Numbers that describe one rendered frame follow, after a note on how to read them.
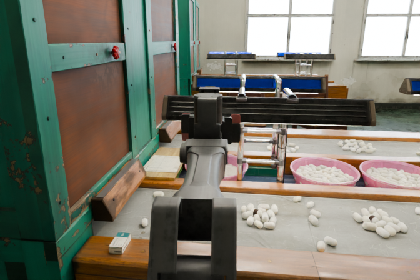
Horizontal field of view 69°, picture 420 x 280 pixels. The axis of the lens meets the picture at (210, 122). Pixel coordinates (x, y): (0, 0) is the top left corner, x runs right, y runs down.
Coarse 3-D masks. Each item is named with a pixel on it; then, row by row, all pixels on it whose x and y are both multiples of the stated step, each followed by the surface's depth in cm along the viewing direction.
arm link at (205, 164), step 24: (192, 144) 52; (216, 144) 52; (192, 168) 43; (216, 168) 43; (192, 192) 36; (216, 192) 36; (168, 216) 32; (192, 216) 35; (216, 216) 32; (168, 240) 31; (192, 240) 36; (216, 240) 31; (168, 264) 31; (216, 264) 31
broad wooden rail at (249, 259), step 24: (96, 240) 81; (144, 240) 81; (72, 264) 75; (96, 264) 73; (120, 264) 73; (144, 264) 72; (240, 264) 72; (264, 264) 72; (288, 264) 72; (312, 264) 72; (336, 264) 72; (360, 264) 72; (384, 264) 72; (408, 264) 72
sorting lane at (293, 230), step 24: (144, 192) 111; (168, 192) 111; (120, 216) 96; (144, 216) 96; (240, 216) 96; (288, 216) 96; (336, 216) 96; (408, 216) 96; (240, 240) 85; (264, 240) 85; (288, 240) 85; (312, 240) 85; (336, 240) 85; (360, 240) 85; (384, 240) 85; (408, 240) 85
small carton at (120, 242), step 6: (120, 234) 80; (126, 234) 80; (114, 240) 78; (120, 240) 78; (126, 240) 78; (114, 246) 75; (120, 246) 75; (126, 246) 78; (114, 252) 76; (120, 252) 75
